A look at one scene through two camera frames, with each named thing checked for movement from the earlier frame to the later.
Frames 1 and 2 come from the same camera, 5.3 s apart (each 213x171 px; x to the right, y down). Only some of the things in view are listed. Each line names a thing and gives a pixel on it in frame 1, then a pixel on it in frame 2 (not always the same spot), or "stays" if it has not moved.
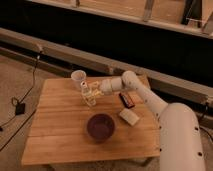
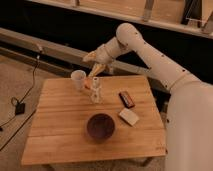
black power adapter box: x=20 y=108 stays
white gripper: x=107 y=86 → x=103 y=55
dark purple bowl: x=100 y=127 stays
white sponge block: x=129 y=116 stays
